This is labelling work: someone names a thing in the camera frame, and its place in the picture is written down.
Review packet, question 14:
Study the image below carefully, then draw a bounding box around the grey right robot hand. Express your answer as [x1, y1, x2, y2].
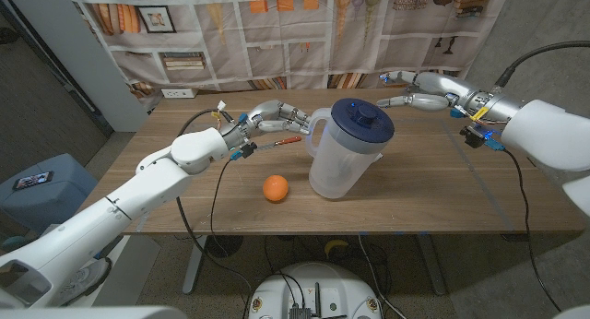
[375, 69, 527, 125]

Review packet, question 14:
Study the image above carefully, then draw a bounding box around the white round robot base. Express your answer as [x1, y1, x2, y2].
[247, 262, 383, 319]

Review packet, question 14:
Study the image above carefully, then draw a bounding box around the printed bookshelf backdrop cloth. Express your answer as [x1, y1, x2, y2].
[64, 0, 513, 112]

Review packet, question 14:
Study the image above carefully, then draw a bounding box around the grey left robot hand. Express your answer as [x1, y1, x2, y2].
[218, 99, 313, 151]

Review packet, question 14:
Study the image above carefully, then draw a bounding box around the black floor cable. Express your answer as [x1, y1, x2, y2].
[357, 234, 407, 319]
[262, 235, 308, 311]

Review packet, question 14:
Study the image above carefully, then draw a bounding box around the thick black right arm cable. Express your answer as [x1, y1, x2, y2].
[495, 40, 590, 89]

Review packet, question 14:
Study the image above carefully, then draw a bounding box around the translucent plastic pitcher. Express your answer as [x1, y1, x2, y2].
[304, 107, 384, 200]

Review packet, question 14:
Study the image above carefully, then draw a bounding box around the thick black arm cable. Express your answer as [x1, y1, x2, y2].
[175, 107, 254, 306]
[495, 40, 590, 89]

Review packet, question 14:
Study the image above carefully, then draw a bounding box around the dark blue pitcher lid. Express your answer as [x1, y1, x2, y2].
[330, 97, 395, 144]

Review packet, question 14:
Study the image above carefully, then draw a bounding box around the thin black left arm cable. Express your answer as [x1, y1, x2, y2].
[210, 157, 234, 255]

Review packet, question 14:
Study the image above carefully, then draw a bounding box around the white table leg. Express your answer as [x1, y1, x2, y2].
[417, 234, 447, 296]
[183, 234, 208, 296]

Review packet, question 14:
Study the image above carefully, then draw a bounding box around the grey sneaker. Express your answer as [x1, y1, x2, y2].
[59, 258, 112, 306]

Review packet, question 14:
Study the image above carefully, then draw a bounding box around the yellow banana-shaped object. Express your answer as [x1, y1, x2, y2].
[324, 239, 350, 259]

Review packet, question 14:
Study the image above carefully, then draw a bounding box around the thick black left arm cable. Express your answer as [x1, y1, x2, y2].
[175, 107, 254, 306]

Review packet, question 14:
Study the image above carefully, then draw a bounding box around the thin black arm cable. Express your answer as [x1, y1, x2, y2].
[501, 147, 562, 313]
[210, 157, 234, 255]

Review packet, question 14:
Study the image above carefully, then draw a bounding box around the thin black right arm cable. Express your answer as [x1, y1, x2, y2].
[501, 147, 562, 313]

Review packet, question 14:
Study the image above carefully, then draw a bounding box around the blue stool with phone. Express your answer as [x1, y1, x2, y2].
[0, 152, 99, 232]

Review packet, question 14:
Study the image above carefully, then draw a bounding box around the black smartphone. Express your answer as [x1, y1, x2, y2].
[12, 171, 54, 191]

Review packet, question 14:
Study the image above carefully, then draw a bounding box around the white power outlet strip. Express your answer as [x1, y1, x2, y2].
[160, 88, 199, 100]

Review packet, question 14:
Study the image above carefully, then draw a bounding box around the orange fruit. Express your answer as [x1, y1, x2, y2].
[262, 174, 289, 203]

